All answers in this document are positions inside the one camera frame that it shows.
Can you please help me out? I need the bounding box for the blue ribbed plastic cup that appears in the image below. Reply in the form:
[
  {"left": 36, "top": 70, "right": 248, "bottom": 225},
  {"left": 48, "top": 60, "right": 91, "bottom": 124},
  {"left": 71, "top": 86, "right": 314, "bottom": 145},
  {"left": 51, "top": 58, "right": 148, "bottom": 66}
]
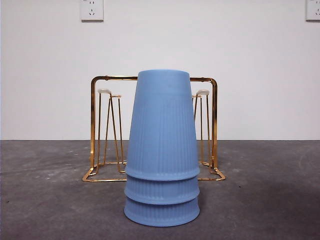
[
  {"left": 124, "top": 69, "right": 201, "bottom": 181},
  {"left": 124, "top": 172, "right": 201, "bottom": 206},
  {"left": 123, "top": 192, "right": 201, "bottom": 229}
]

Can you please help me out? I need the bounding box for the gold wire cup holder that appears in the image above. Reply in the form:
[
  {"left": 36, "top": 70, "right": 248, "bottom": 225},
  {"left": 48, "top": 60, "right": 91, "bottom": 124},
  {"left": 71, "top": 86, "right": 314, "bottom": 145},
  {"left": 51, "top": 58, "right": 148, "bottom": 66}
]
[{"left": 81, "top": 74, "right": 226, "bottom": 183}]

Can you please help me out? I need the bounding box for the white wall socket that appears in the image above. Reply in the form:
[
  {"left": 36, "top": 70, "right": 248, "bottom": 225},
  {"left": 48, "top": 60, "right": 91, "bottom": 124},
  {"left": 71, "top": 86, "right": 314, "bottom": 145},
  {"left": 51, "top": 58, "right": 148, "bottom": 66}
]
[
  {"left": 305, "top": 0, "right": 320, "bottom": 22},
  {"left": 80, "top": 0, "right": 104, "bottom": 22}
]

